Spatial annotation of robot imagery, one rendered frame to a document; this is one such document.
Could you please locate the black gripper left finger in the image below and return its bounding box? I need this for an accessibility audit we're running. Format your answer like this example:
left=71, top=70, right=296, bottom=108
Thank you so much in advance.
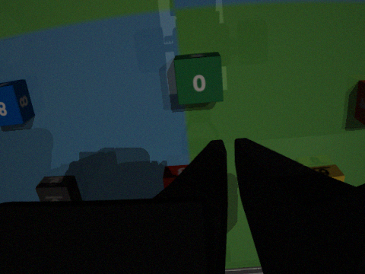
left=0, top=140, right=228, bottom=274

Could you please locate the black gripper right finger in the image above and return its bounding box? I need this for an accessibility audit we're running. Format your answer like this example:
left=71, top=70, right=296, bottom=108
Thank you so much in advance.
left=234, top=138, right=365, bottom=274

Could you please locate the green block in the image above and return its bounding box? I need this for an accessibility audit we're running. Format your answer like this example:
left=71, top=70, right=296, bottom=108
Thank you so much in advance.
left=173, top=52, right=224, bottom=106

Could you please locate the orange-red block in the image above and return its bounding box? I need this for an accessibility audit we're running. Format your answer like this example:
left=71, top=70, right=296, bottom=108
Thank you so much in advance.
left=354, top=80, right=365, bottom=125

